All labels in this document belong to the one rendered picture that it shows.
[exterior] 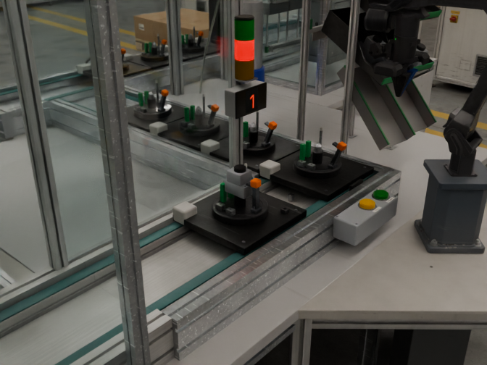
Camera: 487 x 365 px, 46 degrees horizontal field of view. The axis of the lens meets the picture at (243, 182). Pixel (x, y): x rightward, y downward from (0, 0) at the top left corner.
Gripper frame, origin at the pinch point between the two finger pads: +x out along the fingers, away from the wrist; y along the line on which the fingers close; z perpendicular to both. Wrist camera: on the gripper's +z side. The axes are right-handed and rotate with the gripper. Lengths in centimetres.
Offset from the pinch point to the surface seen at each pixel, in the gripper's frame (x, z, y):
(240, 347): 39, -5, 66
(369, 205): 28.2, -3.1, 14.6
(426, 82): 51, 67, -171
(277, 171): 28.5, 27.4, 14.4
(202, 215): 28, 26, 46
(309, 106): 39, 72, -65
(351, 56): -0.4, 23.0, -14.0
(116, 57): -23, -2, 87
